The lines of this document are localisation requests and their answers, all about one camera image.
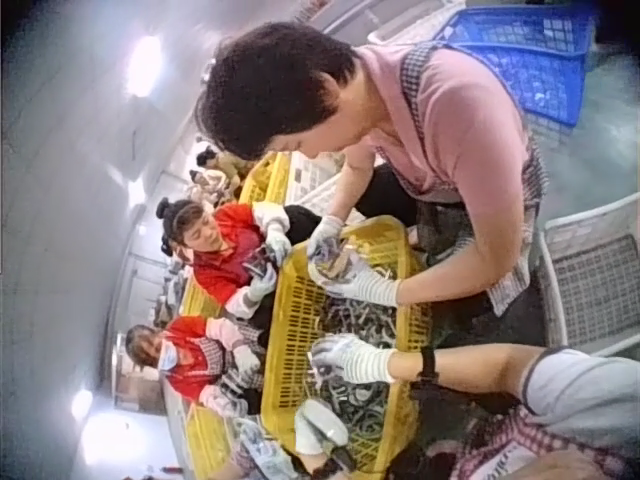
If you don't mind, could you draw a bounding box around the black wrist band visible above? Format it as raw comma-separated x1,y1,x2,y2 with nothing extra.
312,443,359,477
409,345,442,402

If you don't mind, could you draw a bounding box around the blue plastic crate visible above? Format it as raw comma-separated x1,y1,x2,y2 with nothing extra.
433,4,596,129

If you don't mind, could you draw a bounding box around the person's left hand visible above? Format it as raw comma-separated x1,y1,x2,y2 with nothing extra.
310,333,397,385

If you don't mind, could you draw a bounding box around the large yellow plastic crate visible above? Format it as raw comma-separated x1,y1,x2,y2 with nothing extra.
259,215,435,474

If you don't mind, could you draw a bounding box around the heap of grey metal parts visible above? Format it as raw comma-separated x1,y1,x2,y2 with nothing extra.
312,259,401,451

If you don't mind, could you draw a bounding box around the white plastic crate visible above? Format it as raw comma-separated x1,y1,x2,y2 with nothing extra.
287,151,369,224
537,192,640,357

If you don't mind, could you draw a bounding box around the person's right hand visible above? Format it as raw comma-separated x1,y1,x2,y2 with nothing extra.
293,398,351,457

